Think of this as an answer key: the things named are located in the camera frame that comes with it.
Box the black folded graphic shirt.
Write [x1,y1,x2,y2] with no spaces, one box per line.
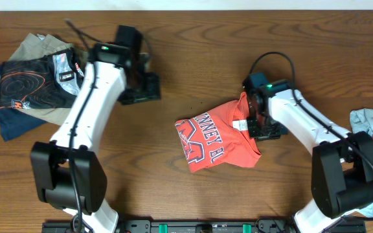
[0,48,84,109]

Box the red orange soccer t-shirt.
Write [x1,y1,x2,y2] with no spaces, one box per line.
[175,92,261,173]

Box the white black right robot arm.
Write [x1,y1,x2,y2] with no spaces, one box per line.
[242,73,373,232]

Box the khaki folded garment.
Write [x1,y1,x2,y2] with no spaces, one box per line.
[0,34,80,125]

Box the navy folded garment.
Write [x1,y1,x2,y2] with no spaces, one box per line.
[0,65,47,142]

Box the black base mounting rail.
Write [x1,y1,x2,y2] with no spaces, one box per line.
[41,217,367,233]

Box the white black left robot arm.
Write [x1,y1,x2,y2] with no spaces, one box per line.
[30,25,161,232]

